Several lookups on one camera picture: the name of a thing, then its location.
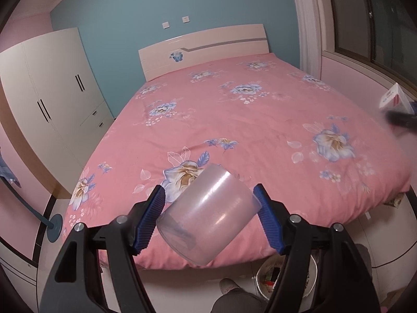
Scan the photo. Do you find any small white carton box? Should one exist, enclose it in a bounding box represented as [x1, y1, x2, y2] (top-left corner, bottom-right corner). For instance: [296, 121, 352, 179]
[378, 83, 413, 111]

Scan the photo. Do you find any person's leg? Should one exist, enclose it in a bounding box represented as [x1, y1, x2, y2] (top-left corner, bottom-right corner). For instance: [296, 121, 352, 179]
[211, 278, 271, 313]

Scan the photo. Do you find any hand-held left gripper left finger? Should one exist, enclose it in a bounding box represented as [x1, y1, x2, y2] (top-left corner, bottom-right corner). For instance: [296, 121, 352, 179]
[39, 184, 167, 313]

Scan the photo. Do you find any white window trim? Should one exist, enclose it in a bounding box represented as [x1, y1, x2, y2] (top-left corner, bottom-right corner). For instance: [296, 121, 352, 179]
[290, 0, 326, 79]

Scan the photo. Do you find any white wardrobe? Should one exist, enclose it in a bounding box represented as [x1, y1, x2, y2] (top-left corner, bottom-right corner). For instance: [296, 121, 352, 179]
[0, 27, 115, 196]

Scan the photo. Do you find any white black-trimmed cabinet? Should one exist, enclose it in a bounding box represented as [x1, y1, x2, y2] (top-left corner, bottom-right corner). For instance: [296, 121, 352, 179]
[0, 192, 59, 300]

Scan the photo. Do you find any blue coat stand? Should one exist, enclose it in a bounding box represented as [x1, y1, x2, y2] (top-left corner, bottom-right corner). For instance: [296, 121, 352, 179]
[0, 174, 64, 243]

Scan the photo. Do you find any white round waste bin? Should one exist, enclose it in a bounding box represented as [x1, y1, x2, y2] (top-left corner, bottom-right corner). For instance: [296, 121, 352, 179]
[256, 252, 318, 300]

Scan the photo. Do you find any wooden bed frame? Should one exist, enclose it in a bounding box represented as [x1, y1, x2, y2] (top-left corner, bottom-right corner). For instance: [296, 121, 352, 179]
[384, 193, 406, 208]

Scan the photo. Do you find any dark window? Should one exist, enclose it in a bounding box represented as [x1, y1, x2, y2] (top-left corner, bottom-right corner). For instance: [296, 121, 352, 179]
[326, 0, 417, 82]

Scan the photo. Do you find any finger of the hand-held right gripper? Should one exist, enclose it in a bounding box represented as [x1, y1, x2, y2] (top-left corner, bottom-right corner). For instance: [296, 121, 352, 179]
[383, 109, 417, 136]

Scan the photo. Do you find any pink floral blanket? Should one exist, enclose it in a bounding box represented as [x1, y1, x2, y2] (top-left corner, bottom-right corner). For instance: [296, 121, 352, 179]
[60, 52, 412, 269]

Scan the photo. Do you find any pale bed headboard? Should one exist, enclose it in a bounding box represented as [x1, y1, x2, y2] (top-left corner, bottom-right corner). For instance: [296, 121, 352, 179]
[138, 23, 271, 82]

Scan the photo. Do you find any clear plastic cup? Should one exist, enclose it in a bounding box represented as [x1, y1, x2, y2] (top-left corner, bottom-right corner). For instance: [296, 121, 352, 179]
[156, 164, 261, 266]

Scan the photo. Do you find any blue hanging cloth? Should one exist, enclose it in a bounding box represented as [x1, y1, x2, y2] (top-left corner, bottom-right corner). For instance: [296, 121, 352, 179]
[0, 150, 22, 188]

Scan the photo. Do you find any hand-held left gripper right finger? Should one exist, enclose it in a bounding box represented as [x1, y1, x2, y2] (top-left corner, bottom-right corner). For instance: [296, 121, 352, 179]
[252, 183, 382, 313]

